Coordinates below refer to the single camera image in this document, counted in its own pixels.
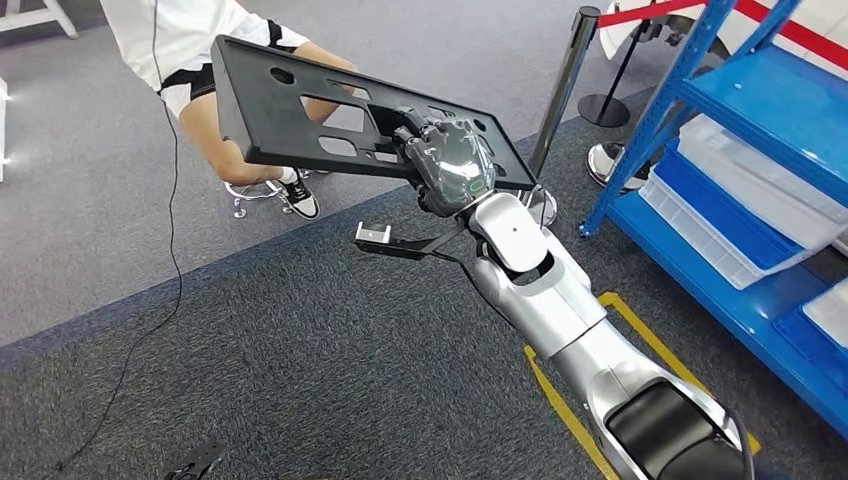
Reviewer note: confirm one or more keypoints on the right robot hand grey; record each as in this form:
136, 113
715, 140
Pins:
450, 166

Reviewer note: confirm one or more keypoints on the black plastic bracket panel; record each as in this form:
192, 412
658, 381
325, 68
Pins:
265, 126

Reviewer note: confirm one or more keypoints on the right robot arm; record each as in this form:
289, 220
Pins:
550, 311

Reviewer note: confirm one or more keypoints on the blue metal shelf rack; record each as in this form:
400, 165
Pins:
762, 112

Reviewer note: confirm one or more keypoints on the chrome stool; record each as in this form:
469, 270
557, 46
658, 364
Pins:
248, 192

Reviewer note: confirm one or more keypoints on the red stanchion belt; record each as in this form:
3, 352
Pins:
649, 10

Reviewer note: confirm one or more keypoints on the person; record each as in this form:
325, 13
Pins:
192, 33

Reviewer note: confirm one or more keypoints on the white furniture leg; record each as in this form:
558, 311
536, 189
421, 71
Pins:
63, 16

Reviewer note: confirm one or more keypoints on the black stanchion post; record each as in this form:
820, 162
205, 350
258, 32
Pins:
603, 111

